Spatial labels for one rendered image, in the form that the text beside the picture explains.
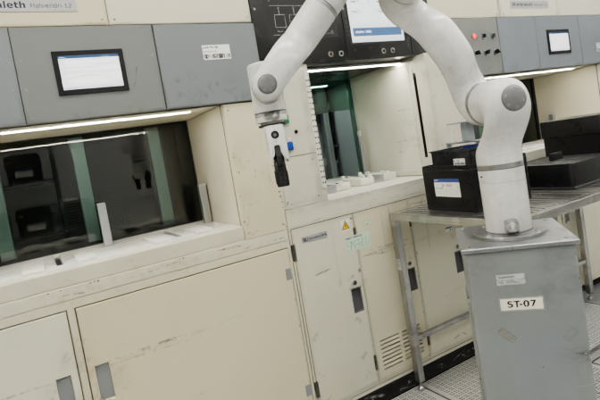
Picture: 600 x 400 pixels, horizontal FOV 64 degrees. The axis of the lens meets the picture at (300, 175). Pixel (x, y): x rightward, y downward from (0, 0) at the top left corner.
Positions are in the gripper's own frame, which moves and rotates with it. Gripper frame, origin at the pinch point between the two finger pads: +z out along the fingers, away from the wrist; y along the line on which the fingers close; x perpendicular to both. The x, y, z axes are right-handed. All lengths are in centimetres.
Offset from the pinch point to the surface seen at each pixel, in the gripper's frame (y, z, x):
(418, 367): 64, 90, -45
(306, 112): 56, -21, -16
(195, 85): 37, -34, 22
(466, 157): 40, 6, -68
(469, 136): 50, -1, -75
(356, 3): 69, -62, -45
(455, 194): 43, 18, -63
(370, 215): 65, 24, -36
